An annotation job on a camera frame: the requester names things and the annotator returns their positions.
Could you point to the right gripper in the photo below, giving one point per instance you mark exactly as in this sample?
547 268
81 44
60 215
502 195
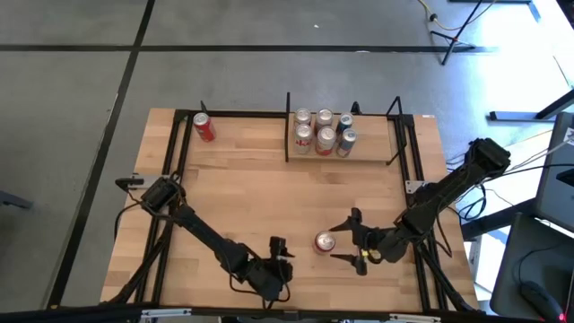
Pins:
381 244

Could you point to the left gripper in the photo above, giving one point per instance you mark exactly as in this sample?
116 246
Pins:
269 278

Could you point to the red cola can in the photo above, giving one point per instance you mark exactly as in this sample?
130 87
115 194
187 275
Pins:
204 128
324 242

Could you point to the silver blue energy drink can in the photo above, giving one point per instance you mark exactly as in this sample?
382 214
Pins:
348 139
345 120

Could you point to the pink raspberry sparkling water can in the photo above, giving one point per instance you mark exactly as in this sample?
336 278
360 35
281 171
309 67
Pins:
324 116
326 137

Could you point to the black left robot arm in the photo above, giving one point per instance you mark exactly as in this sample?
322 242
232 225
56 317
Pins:
202 229

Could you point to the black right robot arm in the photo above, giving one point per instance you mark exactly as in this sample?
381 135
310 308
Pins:
448 184

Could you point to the grey desk top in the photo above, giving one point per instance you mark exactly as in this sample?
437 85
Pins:
515 269

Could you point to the black computer mouse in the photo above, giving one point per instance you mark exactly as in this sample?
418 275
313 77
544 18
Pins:
540 298

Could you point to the black floor stand base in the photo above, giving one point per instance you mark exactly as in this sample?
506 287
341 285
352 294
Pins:
515 116

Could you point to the black tripod stand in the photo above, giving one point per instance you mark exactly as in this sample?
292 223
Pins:
457 38

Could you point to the dark floor object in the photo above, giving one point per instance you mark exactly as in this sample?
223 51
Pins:
11 199

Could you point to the wooden shelf with black frame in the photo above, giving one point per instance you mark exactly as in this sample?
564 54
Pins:
372 139

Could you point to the black aluminium table frame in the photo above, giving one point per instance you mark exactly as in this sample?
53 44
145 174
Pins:
233 114

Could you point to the black camera rig rail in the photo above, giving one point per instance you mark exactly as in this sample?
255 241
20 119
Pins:
112 311

